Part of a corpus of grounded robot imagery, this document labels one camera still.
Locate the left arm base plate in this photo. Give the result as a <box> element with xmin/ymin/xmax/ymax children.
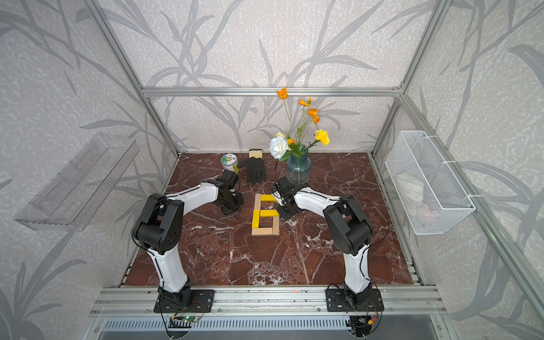
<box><xmin>154</xmin><ymin>288</ymin><xmax>215</xmax><ymax>313</ymax></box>

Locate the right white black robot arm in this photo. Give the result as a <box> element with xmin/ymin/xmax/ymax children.
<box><xmin>272</xmin><ymin>177</ymin><xmax>374</xmax><ymax>295</ymax></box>

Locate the black glove on stand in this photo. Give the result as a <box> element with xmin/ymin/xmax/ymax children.
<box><xmin>238</xmin><ymin>149</ymin><xmax>266</xmax><ymax>184</ymax></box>

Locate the wooden block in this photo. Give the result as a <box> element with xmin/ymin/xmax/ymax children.
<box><xmin>254</xmin><ymin>194</ymin><xmax>262</xmax><ymax>211</ymax></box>
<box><xmin>272</xmin><ymin>215</ymin><xmax>280</xmax><ymax>235</ymax></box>
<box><xmin>252</xmin><ymin>228</ymin><xmax>273</xmax><ymax>236</ymax></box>

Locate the white cloth in basket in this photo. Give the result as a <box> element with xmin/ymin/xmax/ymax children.
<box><xmin>397</xmin><ymin>171</ymin><xmax>439</xmax><ymax>223</ymax></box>

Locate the white wire basket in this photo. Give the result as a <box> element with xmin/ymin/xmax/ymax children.
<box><xmin>385</xmin><ymin>130</ymin><xmax>476</xmax><ymax>235</ymax></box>

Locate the aluminium front rail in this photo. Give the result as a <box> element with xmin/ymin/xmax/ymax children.
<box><xmin>89</xmin><ymin>285</ymin><xmax>447</xmax><ymax>317</ymax></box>

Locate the glass vase with flowers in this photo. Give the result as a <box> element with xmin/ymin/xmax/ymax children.
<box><xmin>270</xmin><ymin>98</ymin><xmax>330</xmax><ymax>185</ymax></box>

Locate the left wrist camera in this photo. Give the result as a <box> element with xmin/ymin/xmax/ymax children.
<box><xmin>220</xmin><ymin>169</ymin><xmax>239</xmax><ymax>190</ymax></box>

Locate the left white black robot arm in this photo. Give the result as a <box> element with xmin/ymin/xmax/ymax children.
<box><xmin>132</xmin><ymin>177</ymin><xmax>244</xmax><ymax>295</ymax></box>

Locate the clear acrylic wall shelf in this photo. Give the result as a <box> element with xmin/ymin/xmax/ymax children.
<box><xmin>15</xmin><ymin>133</ymin><xmax>140</xmax><ymax>232</ymax></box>

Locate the yellow block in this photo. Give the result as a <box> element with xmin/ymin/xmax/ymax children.
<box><xmin>261</xmin><ymin>194</ymin><xmax>278</xmax><ymax>203</ymax></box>
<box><xmin>252</xmin><ymin>210</ymin><xmax>261</xmax><ymax>229</ymax></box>
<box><xmin>259</xmin><ymin>210</ymin><xmax>279</xmax><ymax>218</ymax></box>

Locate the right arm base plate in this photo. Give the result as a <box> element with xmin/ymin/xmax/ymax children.
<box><xmin>325</xmin><ymin>286</ymin><xmax>385</xmax><ymax>313</ymax></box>

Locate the green tin can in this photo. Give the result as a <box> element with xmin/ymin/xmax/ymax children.
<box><xmin>221</xmin><ymin>153</ymin><xmax>239</xmax><ymax>174</ymax></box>

